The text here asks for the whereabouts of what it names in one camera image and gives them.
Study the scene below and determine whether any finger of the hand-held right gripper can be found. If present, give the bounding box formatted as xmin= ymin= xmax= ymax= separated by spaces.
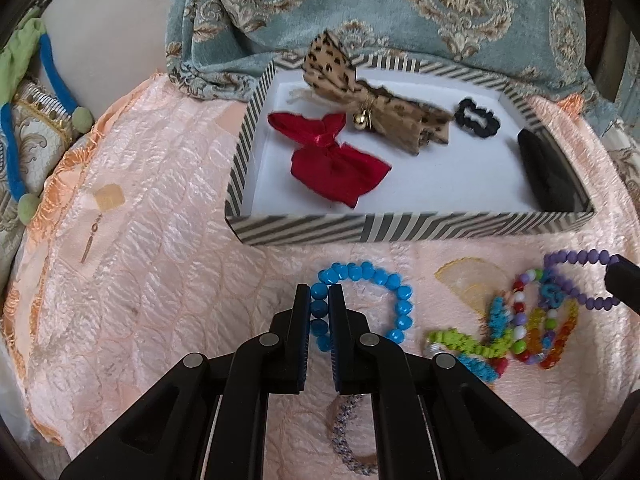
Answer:
xmin=604 ymin=254 xmax=640 ymax=317

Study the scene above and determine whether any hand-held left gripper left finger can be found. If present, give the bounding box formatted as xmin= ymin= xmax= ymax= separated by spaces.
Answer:
xmin=59 ymin=284 xmax=313 ymax=480

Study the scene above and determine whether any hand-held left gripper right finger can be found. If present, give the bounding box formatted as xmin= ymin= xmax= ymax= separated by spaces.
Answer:
xmin=327 ymin=284 xmax=583 ymax=480

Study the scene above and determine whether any purple bead bracelet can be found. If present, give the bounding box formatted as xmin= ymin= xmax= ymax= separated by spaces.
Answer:
xmin=543 ymin=249 xmax=621 ymax=313

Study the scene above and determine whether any blue bead bracelet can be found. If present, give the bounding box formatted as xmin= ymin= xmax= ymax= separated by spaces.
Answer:
xmin=310 ymin=261 xmax=415 ymax=353

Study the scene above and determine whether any purple white braided hair tie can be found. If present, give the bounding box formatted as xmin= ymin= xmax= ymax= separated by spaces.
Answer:
xmin=327 ymin=394 xmax=381 ymax=476

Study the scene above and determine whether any red fabric hair bow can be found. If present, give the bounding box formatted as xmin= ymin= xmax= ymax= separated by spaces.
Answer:
xmin=267 ymin=111 xmax=392 ymax=209

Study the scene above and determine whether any striped cardboard box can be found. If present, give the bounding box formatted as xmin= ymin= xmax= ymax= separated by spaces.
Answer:
xmin=223 ymin=50 xmax=597 ymax=247

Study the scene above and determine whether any dark scrunchie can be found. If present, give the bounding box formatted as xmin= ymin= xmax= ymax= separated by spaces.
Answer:
xmin=453 ymin=97 xmax=502 ymax=140

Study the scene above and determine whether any leopard print bow with bell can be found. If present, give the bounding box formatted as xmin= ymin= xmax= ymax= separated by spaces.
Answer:
xmin=287 ymin=32 xmax=451 ymax=157

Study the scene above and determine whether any peach textured blanket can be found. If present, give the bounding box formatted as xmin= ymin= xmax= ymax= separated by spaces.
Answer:
xmin=0 ymin=72 xmax=640 ymax=466

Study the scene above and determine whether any light floral cloth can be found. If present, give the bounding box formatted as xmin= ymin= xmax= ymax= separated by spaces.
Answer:
xmin=590 ymin=5 xmax=640 ymax=196

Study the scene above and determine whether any gold drop earring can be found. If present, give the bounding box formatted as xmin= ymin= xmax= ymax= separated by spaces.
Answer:
xmin=80 ymin=214 xmax=105 ymax=264

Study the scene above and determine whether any tan paper scrap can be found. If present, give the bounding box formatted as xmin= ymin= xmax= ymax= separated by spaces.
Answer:
xmin=94 ymin=186 xmax=126 ymax=212

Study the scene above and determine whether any floral embroidered cushion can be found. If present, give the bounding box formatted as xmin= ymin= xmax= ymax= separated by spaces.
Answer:
xmin=0 ymin=77 xmax=81 ymax=281

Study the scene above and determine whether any beige sofa cushion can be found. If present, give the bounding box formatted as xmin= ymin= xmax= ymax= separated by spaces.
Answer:
xmin=37 ymin=0 xmax=193 ymax=121

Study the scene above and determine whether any green blue plush toy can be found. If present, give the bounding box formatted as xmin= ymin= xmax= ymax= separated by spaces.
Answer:
xmin=0 ymin=19 xmax=96 ymax=223

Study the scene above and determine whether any orange red bead bracelet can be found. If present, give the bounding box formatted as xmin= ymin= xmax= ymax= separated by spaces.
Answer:
xmin=520 ymin=300 xmax=581 ymax=370

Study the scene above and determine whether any green blue braided bracelet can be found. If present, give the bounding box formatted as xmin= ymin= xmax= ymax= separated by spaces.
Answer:
xmin=425 ymin=296 xmax=521 ymax=383

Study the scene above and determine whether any multicoloured bead bracelet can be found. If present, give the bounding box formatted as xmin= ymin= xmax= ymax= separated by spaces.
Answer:
xmin=509 ymin=268 xmax=562 ymax=366

